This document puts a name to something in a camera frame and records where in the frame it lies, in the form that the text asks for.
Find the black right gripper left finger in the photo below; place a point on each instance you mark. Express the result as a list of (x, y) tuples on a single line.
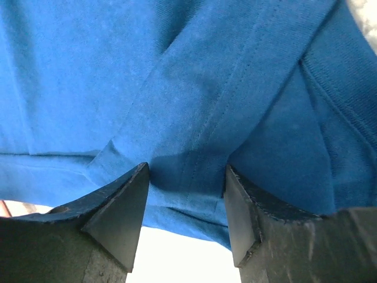
[(91, 239)]

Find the blue t-shirt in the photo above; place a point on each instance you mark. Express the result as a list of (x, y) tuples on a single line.
[(285, 91)]

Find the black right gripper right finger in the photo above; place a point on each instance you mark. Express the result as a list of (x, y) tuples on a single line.
[(273, 241)]

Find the red folded t-shirt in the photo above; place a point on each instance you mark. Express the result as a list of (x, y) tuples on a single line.
[(4, 211)]

